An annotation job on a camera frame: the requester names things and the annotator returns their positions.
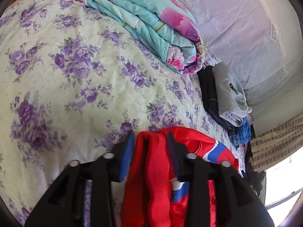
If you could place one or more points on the purple floral bedspread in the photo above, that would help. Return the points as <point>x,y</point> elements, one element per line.
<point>71,99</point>

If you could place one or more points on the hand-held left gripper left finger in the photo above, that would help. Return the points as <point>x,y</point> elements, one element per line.
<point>125,156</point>

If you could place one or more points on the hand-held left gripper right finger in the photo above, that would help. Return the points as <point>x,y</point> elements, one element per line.
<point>172,153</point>

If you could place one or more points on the folded black garment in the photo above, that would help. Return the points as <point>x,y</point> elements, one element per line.
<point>208,92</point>

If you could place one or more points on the folded grey garment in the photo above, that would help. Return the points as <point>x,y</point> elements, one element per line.
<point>227,92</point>

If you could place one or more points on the folded bright blue garment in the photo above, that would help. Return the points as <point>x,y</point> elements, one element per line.
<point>244,128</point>

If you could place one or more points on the white lace cloth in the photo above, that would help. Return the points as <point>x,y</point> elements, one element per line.
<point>248,28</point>

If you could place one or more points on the red pants with striped band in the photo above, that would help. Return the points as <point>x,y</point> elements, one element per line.
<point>146,182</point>

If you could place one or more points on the folded turquoise floral quilt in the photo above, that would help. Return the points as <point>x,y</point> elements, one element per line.
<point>142,21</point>

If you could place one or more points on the brick pattern curtain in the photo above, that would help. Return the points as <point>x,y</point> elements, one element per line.
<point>272,146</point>

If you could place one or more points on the folded blue jeans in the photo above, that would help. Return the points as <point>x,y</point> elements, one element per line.
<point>234,138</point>

